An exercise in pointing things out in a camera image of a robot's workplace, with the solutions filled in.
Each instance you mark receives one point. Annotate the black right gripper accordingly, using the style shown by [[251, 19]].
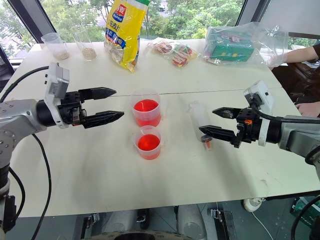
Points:
[[247, 130]]

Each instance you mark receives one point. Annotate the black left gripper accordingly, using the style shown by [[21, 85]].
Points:
[[71, 107]]

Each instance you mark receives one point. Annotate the person's bare forearm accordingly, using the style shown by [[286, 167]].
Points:
[[302, 53]]

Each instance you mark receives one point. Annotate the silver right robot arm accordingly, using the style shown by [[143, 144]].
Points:
[[295, 135]]

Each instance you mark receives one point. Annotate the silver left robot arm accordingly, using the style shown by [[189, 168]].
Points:
[[17, 115]]

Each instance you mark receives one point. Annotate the clear plastic tube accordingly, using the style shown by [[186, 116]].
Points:
[[198, 117]]

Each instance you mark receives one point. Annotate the large clear cup red liquid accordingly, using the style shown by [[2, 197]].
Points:
[[146, 110]]

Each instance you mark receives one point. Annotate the small clear cup red liquid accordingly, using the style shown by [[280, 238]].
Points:
[[148, 145]]

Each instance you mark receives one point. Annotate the clear measuring cup with grains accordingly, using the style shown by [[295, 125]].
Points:
[[58, 48]]

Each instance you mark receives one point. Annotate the person's bare hand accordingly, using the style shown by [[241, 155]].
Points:
[[308, 109]]

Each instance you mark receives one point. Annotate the clear tall glass with grains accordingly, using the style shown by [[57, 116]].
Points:
[[87, 48]]

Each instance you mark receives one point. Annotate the yellow snack bag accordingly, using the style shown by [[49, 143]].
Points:
[[126, 35]]

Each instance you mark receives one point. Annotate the green box in plastic bag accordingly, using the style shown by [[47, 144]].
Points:
[[230, 46]]

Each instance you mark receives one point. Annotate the clear bag of red snack packets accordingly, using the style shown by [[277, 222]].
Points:
[[177, 53]]

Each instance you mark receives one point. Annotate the brown leather seat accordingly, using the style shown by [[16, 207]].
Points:
[[297, 80]]

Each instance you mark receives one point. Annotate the grey rounded robot leg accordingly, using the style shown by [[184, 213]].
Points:
[[191, 222], [123, 221]]

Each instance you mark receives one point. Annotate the green crate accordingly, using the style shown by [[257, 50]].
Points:
[[306, 208]]

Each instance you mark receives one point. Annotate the dark rounded robot torso rim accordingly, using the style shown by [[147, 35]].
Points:
[[137, 235]]

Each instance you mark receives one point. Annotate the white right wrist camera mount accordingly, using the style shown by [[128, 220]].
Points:
[[262, 96]]

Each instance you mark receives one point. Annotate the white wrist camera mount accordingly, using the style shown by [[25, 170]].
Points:
[[262, 96], [56, 82]]

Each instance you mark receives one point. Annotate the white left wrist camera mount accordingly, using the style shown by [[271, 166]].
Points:
[[56, 82]]

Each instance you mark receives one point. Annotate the black metal table bracket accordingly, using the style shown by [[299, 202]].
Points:
[[91, 223], [223, 222]]

